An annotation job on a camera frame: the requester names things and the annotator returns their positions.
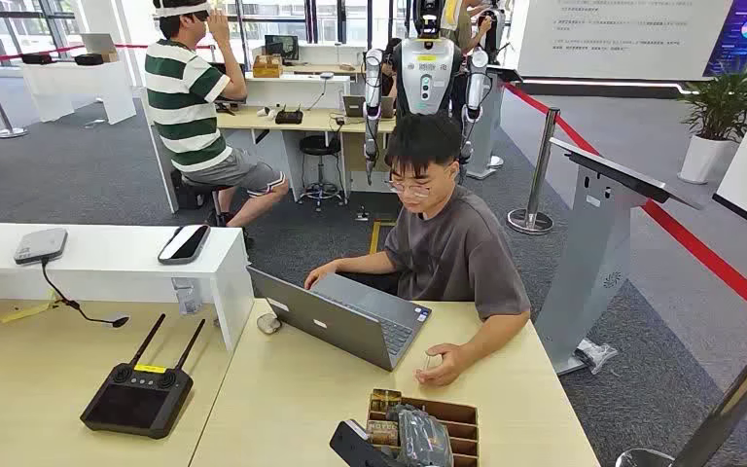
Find person's right hand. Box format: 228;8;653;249
303;261;341;291

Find person's left hand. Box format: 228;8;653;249
414;342;478;388

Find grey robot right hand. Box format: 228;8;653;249
397;405;454;467

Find dark patterned card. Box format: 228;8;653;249
367;419;401;448
370;388;403;415

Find brown cardboard card holder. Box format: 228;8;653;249
366;388;480;467

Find person at laptop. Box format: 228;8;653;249
303;112;533;388

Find person on stool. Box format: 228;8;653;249
144;0;291;249

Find standing person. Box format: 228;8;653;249
441;0;495;58

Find grey open laptop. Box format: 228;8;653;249
247;266;433;374

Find eyeglasses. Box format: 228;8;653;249
385;179;434;199

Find black round stool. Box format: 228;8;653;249
297;133;348;209

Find black phone with white screen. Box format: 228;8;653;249
157;224;212;267

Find clear plastic bag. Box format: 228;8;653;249
573;338;620;376

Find wooden desk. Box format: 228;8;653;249
215;105;398;195

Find grey kiosk stand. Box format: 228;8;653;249
465;64;524;182
534;136;704;377

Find white counter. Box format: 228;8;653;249
244;73;353;112

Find white shelf bench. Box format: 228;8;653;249
0;222;256;352

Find brown cardboard box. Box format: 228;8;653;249
252;54;284;79

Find black remote controller with antennas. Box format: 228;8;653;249
80;313;207;441

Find silver humanoid robot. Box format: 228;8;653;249
361;0;510;186

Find black monitor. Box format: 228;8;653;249
264;34;301;62

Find red barrier belt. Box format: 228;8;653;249
0;43;156;68
502;82;747;320

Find grey router box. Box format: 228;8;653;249
14;227;69;267

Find yellow tape strip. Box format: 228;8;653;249
0;300;62;325

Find white table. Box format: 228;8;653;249
19;58;137;126

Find white plant pot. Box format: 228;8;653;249
677;134;739;186

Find white text board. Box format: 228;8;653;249
516;0;734;81

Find green potted plant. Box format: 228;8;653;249
679;60;747;144

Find black cable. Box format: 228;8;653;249
39;259;131;329

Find dark stanchion post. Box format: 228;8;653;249
616;304;747;467

